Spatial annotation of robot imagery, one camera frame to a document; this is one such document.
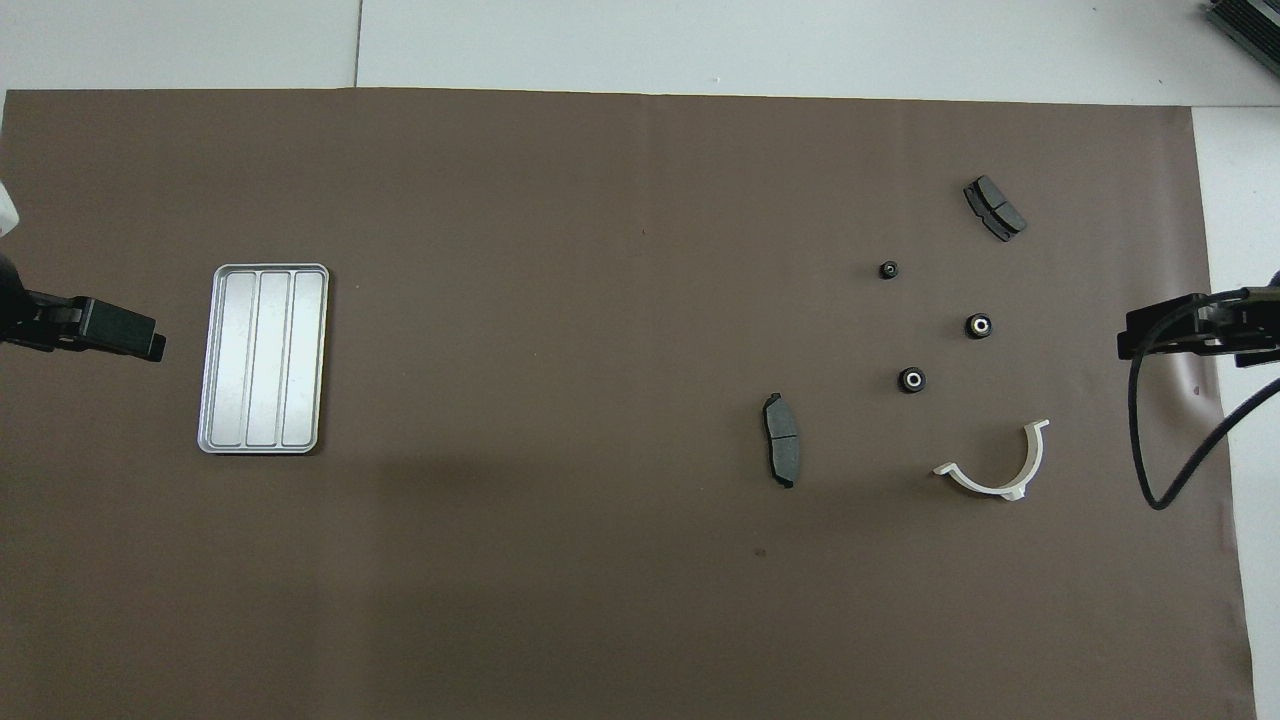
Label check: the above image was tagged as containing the grey ribbed metal device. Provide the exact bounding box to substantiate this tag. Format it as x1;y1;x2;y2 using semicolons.
1205;0;1280;53

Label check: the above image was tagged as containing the silver ribbed metal tray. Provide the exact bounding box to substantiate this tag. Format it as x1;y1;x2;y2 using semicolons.
197;263;331;456

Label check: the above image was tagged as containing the dark grey brake pad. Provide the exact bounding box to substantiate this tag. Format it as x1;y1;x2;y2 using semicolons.
963;175;1028;243
762;392;803;490

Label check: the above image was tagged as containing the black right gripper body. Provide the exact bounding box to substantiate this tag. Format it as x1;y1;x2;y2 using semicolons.
1200;288;1280;369

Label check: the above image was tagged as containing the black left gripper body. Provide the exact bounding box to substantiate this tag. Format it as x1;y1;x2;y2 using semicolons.
0;255;79;353

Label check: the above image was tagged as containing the brown paper table mat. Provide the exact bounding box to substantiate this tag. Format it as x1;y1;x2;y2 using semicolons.
0;88;1259;720

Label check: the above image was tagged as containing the white plastic half-ring clamp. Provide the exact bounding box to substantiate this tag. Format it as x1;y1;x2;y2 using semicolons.
932;418;1051;502

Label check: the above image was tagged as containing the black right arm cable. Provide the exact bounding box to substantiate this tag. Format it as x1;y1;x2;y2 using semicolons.
1128;288;1280;511

